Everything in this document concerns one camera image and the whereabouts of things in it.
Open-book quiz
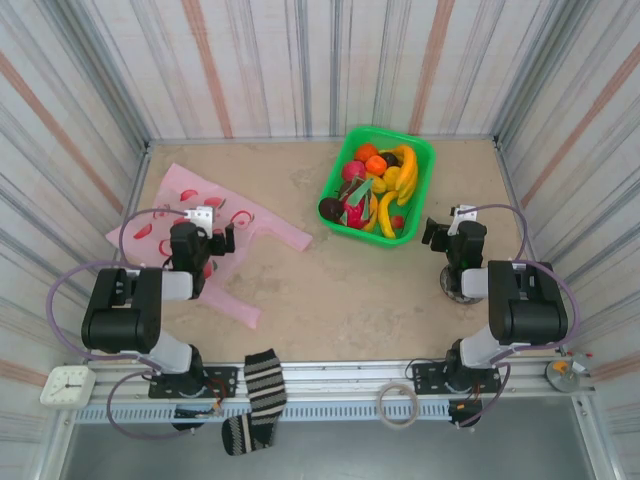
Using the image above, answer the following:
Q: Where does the pink printed plastic bag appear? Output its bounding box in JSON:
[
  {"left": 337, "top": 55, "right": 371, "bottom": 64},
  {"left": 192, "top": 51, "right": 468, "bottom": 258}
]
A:
[{"left": 104, "top": 162, "right": 315, "bottom": 330}]

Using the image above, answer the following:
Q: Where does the fake dragon fruit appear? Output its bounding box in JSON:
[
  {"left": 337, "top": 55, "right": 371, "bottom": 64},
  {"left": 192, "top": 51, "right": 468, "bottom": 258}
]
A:
[{"left": 339, "top": 177, "right": 380, "bottom": 230}]

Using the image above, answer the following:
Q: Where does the fake dark purple fruit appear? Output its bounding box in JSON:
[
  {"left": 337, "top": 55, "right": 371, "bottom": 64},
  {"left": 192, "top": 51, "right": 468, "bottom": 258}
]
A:
[{"left": 318, "top": 197, "right": 344, "bottom": 224}]

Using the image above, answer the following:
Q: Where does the large fake banana bunch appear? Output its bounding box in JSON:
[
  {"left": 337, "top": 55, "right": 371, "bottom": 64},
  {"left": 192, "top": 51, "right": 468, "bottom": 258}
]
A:
[{"left": 379, "top": 144, "right": 419, "bottom": 206}]

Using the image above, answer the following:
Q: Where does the patterned ceramic bowl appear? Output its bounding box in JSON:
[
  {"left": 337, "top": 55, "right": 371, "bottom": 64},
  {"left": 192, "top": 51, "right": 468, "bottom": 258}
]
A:
[{"left": 438, "top": 264, "right": 485, "bottom": 305}]

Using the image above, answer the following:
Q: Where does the green plastic basket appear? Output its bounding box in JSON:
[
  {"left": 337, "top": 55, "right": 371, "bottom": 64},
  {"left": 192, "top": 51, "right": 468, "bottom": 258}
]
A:
[{"left": 317, "top": 124, "right": 437, "bottom": 250}]

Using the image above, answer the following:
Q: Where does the black striped sock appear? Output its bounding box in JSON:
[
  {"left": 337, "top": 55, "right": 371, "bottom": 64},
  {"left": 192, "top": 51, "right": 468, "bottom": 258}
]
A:
[{"left": 221, "top": 348, "right": 289, "bottom": 457}]

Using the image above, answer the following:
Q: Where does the black connector board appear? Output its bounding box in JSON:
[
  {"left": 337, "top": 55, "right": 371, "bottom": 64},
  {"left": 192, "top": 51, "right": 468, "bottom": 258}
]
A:
[
  {"left": 447, "top": 397, "right": 485, "bottom": 430},
  {"left": 171, "top": 402, "right": 225, "bottom": 434}
]

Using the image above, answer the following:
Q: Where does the small metal clamp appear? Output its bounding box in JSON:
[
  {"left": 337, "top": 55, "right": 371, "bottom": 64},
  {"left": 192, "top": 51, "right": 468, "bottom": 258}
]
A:
[{"left": 557, "top": 350, "right": 595, "bottom": 374}]

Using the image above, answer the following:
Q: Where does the white square clock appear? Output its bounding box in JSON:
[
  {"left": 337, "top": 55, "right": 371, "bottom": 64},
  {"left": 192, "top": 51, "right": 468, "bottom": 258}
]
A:
[{"left": 39, "top": 365, "right": 97, "bottom": 411}]

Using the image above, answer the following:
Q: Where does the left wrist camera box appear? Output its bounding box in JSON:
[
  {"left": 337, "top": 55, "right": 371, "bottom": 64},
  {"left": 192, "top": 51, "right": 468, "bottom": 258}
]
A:
[{"left": 182, "top": 204, "right": 217, "bottom": 227}]

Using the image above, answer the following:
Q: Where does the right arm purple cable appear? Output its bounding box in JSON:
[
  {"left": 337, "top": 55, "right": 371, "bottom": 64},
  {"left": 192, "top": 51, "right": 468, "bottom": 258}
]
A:
[{"left": 452, "top": 203, "right": 584, "bottom": 430}]

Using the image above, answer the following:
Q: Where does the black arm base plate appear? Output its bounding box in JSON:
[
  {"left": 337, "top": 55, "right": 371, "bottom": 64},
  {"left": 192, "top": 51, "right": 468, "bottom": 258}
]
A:
[
  {"left": 409, "top": 360, "right": 503, "bottom": 397},
  {"left": 148, "top": 365, "right": 239, "bottom": 400}
]

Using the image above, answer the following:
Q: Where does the aluminium frame rail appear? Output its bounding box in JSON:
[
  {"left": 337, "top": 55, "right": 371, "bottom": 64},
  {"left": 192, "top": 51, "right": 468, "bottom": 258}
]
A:
[{"left": 64, "top": 357, "right": 599, "bottom": 404}]

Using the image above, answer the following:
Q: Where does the clear tape ring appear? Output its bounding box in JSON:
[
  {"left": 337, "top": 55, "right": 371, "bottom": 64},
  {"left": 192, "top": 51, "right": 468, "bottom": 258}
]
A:
[{"left": 376, "top": 381, "right": 420, "bottom": 430}]

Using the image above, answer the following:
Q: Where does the perforated grey cable duct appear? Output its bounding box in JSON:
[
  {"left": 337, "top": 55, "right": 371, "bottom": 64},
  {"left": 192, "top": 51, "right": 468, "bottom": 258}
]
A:
[{"left": 72, "top": 399, "right": 506, "bottom": 425}]

